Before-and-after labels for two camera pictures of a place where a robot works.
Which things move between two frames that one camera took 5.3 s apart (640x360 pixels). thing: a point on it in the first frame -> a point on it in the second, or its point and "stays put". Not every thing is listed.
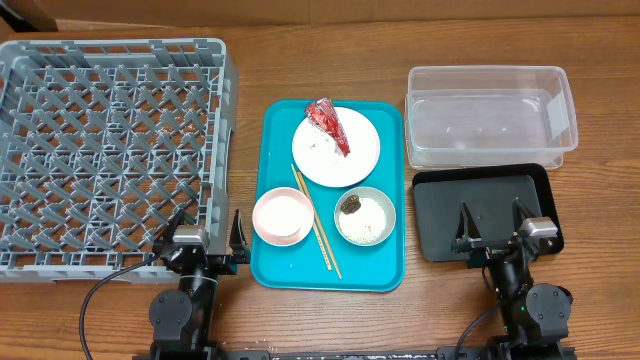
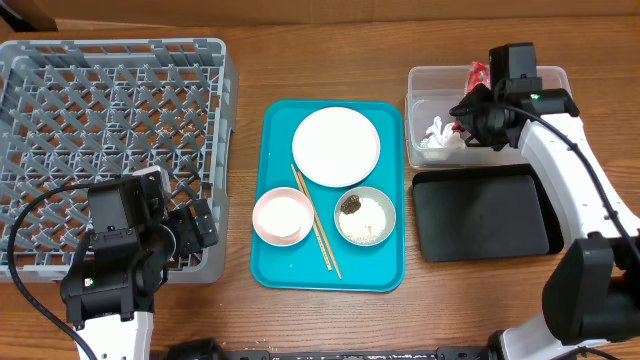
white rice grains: (365, 224) stays put
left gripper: (228, 264) -> (190, 239)
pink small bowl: (283, 216) stays put
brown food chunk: (351, 205) stays put
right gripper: (493, 244) -> (463, 113)
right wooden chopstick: (319, 225) stays put
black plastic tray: (487, 191) stays put
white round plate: (320, 160) stays put
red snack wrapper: (322, 114) -> (477, 73)
